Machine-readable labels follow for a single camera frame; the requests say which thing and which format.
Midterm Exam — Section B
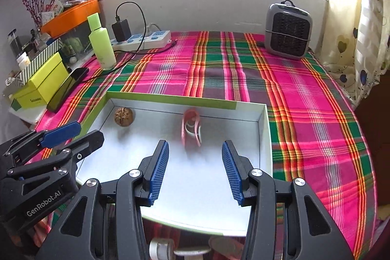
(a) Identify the light green plastic bottle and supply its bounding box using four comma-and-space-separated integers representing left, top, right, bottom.
87, 13, 117, 71

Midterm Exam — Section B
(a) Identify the green white striped box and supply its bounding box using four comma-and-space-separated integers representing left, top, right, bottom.
4, 39, 63, 88

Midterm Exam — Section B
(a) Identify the yellow-green cardboard box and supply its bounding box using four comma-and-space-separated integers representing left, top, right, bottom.
9, 52, 70, 111

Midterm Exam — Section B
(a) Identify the glass tank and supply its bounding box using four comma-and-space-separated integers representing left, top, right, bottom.
58, 21, 98, 59

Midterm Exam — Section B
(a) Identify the orange storage box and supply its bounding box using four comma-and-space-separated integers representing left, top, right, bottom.
40, 0, 101, 38

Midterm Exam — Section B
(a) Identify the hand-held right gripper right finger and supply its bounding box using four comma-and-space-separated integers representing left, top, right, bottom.
221, 140, 355, 260

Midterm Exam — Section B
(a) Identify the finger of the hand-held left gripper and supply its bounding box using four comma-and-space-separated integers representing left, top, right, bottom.
0, 122, 82, 163
6, 130, 105, 178

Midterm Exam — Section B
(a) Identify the grey space heater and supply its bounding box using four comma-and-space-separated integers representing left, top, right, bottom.
264, 0, 313, 60

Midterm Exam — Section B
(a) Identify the black charging cable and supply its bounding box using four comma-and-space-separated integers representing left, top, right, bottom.
82, 2, 179, 81

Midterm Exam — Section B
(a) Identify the dark glass jar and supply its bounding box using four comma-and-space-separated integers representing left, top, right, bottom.
8, 29, 22, 57

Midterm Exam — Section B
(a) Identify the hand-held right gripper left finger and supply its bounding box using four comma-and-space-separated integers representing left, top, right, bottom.
37, 140, 169, 260

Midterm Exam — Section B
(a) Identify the white blue power strip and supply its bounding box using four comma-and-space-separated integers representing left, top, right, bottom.
110, 30, 172, 51

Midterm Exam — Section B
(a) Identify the black smartphone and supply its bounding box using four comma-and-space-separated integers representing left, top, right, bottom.
46, 67, 90, 113

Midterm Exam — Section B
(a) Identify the pink white clip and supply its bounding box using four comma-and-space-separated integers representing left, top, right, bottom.
181, 108, 202, 148

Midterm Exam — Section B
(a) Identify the brown walnut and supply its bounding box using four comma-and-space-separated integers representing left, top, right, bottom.
114, 107, 135, 127

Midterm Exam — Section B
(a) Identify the black charger adapter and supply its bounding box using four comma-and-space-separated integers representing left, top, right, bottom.
111, 16, 132, 43

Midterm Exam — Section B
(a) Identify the white plastic object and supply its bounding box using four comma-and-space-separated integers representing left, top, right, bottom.
149, 239, 211, 260

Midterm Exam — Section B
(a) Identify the white shallow cardboard box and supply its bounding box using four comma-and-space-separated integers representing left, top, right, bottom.
75, 91, 274, 238

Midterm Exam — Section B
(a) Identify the cream heart print curtain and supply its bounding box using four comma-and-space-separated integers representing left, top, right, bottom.
320, 0, 390, 108

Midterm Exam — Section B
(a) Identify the pink green plaid blanket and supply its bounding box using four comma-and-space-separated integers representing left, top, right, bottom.
26, 30, 380, 260

